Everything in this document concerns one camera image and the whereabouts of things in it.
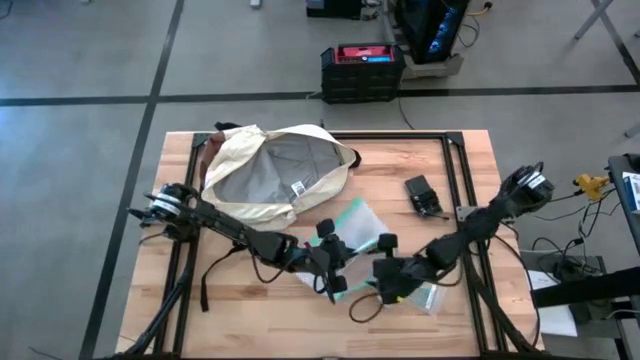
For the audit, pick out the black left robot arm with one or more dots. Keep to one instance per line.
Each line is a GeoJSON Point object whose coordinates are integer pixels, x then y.
{"type": "Point", "coordinates": [220, 225]}

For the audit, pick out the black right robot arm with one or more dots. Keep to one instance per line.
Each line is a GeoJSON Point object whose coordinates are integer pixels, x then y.
{"type": "Point", "coordinates": [500, 205]}

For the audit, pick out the grey equipment box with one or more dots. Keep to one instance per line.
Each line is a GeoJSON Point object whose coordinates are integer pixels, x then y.
{"type": "Point", "coordinates": [540, 262]}

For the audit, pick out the grey side table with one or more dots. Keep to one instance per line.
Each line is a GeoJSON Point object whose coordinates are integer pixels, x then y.
{"type": "Point", "coordinates": [616, 200]}

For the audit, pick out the small black post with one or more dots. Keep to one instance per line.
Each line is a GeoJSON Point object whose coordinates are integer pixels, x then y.
{"type": "Point", "coordinates": [322, 125]}

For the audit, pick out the large clear teal-edged zip bag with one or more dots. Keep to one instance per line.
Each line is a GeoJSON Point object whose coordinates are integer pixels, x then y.
{"type": "Point", "coordinates": [362, 222]}

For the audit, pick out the small black device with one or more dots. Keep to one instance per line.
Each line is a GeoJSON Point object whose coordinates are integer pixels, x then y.
{"type": "Point", "coordinates": [422, 195]}

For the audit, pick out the black crate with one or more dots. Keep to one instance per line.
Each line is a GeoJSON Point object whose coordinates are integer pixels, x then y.
{"type": "Point", "coordinates": [335, 9]}

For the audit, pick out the white table leg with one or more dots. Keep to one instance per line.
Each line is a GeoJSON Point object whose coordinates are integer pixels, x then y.
{"type": "Point", "coordinates": [593, 21]}

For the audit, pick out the black computer tower blue lights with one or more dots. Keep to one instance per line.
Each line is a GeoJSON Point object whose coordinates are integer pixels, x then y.
{"type": "Point", "coordinates": [425, 25]}

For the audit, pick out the small white object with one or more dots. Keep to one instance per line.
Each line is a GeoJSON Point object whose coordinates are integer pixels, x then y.
{"type": "Point", "coordinates": [255, 3]}

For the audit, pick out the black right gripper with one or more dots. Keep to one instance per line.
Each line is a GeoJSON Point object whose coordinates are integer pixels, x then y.
{"type": "Point", "coordinates": [400, 277]}

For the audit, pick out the white paper sheet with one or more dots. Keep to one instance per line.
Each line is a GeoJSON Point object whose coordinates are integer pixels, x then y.
{"type": "Point", "coordinates": [557, 322]}

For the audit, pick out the black metal beam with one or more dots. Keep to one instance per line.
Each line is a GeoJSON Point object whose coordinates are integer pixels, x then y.
{"type": "Point", "coordinates": [590, 287]}

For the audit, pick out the cream canvas backpack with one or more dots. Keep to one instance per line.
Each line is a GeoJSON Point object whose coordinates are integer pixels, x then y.
{"type": "Point", "coordinates": [240, 150]}

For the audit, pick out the small clear zip bag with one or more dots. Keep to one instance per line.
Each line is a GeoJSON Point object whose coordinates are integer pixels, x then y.
{"type": "Point", "coordinates": [430, 297]}

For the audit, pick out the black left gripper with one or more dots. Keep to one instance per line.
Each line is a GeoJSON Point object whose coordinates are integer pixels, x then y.
{"type": "Point", "coordinates": [320, 257]}

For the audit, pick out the blue and white box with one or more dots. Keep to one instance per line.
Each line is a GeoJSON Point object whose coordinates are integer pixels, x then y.
{"type": "Point", "coordinates": [632, 192]}

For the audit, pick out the grey platform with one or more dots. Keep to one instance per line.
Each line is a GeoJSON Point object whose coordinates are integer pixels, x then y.
{"type": "Point", "coordinates": [440, 67]}

